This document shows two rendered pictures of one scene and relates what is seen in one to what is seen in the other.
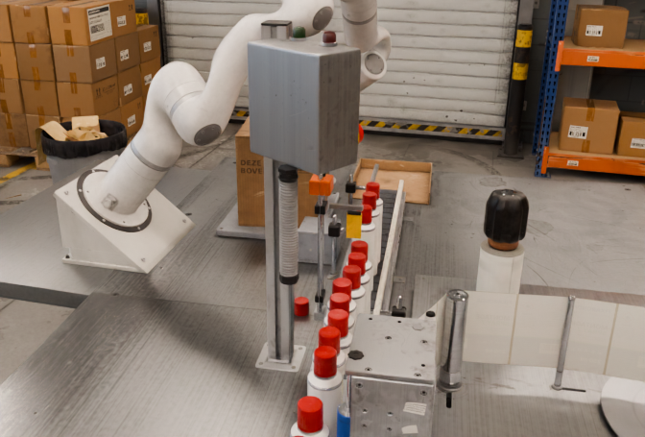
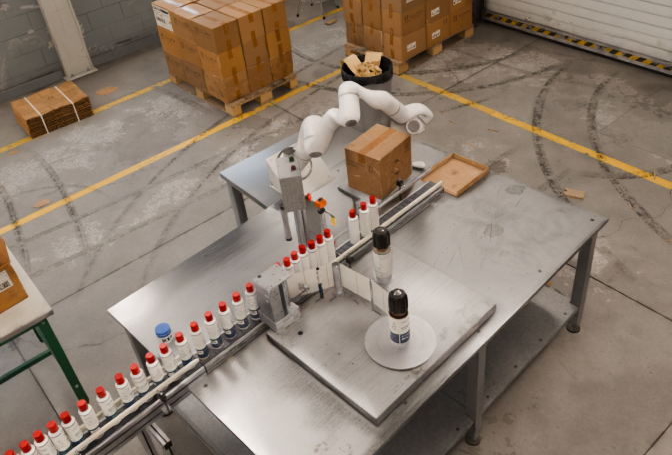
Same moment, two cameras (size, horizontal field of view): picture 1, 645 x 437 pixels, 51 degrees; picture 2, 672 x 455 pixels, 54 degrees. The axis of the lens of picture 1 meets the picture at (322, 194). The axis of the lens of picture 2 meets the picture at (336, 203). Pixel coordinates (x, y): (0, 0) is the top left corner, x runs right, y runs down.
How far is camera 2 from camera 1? 2.33 m
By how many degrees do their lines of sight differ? 38
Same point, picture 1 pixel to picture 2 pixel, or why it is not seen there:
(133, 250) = not seen: hidden behind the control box
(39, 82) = (372, 6)
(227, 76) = (321, 134)
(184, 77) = (311, 126)
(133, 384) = (254, 253)
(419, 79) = not seen: outside the picture
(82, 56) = not seen: outside the picture
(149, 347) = (270, 239)
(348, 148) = (299, 205)
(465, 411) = (332, 304)
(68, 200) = (270, 163)
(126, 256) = not seen: hidden behind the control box
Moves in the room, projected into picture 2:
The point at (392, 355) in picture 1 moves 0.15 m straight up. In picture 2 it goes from (267, 280) to (261, 254)
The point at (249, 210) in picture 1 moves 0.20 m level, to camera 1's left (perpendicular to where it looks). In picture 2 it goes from (352, 181) to (324, 172)
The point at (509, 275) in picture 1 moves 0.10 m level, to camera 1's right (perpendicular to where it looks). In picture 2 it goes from (378, 261) to (397, 268)
